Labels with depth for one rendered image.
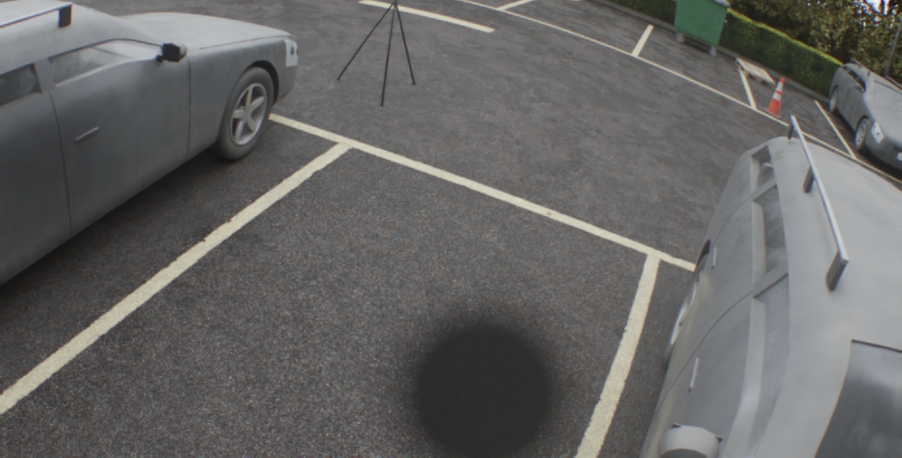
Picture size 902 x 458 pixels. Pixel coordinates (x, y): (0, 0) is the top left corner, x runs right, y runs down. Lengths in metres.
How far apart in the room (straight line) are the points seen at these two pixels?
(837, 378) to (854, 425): 0.15
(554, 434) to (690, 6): 11.54
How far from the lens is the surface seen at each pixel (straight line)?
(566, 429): 3.04
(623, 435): 3.11
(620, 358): 3.55
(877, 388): 1.81
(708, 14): 13.72
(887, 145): 11.24
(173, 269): 3.59
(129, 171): 3.63
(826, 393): 1.72
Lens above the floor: 2.12
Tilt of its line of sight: 28 degrees down
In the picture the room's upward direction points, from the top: 11 degrees clockwise
